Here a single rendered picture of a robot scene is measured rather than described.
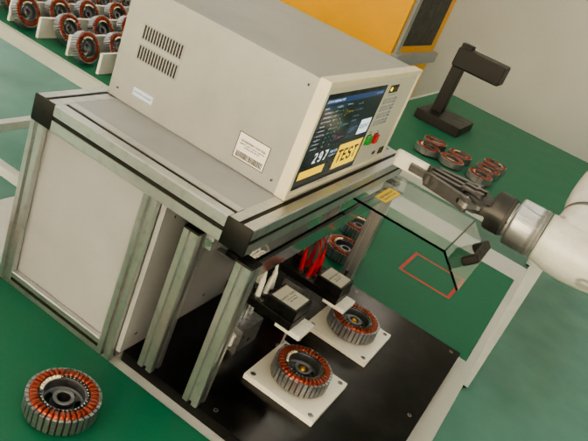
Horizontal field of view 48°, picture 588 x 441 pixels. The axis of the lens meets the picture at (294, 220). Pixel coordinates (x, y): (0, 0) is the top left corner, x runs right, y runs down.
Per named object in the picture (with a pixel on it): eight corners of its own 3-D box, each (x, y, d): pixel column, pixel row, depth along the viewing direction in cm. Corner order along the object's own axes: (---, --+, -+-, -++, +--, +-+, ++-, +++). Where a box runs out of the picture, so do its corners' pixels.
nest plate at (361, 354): (388, 339, 148) (391, 334, 148) (363, 367, 135) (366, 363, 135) (332, 303, 153) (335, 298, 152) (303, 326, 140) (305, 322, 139)
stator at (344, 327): (381, 333, 146) (388, 320, 145) (361, 353, 137) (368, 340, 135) (339, 305, 150) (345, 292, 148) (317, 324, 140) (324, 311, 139)
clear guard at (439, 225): (485, 255, 147) (498, 234, 144) (457, 291, 126) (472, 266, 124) (360, 184, 157) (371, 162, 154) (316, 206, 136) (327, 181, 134)
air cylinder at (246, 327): (255, 339, 130) (264, 318, 128) (234, 354, 124) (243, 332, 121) (234, 325, 132) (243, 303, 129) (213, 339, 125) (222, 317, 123)
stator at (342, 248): (367, 262, 181) (374, 252, 179) (347, 272, 172) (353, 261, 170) (337, 241, 186) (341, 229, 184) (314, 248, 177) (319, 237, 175)
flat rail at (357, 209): (387, 199, 153) (392, 188, 151) (243, 285, 100) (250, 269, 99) (382, 196, 153) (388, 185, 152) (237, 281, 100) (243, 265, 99)
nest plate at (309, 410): (345, 388, 127) (347, 383, 127) (310, 427, 115) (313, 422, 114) (282, 344, 132) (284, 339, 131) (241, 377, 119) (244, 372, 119)
